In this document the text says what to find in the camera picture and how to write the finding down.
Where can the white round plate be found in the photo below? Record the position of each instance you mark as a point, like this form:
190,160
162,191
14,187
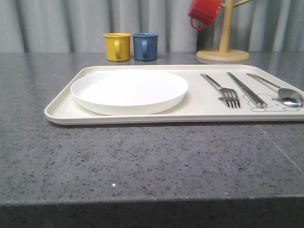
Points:
129,91

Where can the silver fork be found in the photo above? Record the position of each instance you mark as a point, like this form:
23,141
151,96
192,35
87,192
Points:
229,95

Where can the silver chopstick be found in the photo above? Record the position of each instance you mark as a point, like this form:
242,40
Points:
256,96
247,91

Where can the silver spoon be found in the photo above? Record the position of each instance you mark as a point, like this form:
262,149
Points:
287,96

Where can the blue mug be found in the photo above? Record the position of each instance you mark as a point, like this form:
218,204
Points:
145,46

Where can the yellow mug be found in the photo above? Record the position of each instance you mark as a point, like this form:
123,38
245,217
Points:
118,46

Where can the wooden mug tree stand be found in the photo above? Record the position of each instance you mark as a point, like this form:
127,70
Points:
224,53

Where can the cream rabbit serving tray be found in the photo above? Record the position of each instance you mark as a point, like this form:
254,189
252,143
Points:
201,103

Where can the red mug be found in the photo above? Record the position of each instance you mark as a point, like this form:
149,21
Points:
203,13

